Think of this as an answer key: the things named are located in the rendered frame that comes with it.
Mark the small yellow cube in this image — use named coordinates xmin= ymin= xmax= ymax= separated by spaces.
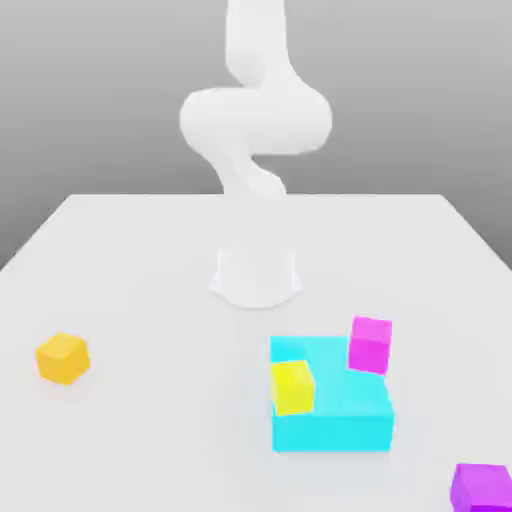
xmin=270 ymin=359 xmax=316 ymax=417

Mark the small magenta cube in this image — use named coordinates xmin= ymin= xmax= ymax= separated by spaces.
xmin=347 ymin=315 xmax=394 ymax=376

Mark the small orange cube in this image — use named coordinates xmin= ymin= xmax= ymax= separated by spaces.
xmin=35 ymin=331 xmax=92 ymax=386

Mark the small purple cube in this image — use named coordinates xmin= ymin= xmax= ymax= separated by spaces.
xmin=449 ymin=462 xmax=512 ymax=512

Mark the large cyan box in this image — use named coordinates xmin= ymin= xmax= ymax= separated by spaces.
xmin=269 ymin=334 xmax=396 ymax=454

